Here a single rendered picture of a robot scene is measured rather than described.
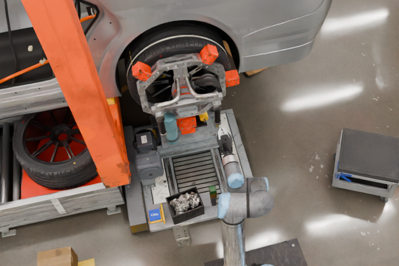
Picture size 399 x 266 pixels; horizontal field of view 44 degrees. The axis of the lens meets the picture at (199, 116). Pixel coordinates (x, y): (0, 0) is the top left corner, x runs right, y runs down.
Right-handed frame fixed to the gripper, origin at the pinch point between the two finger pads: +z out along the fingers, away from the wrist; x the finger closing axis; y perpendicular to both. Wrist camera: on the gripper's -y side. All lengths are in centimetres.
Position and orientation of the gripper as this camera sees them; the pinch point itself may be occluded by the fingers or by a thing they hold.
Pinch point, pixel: (221, 128)
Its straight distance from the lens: 295.1
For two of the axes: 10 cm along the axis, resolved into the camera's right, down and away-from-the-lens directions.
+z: -2.0, -7.9, 5.8
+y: 0.5, 5.8, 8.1
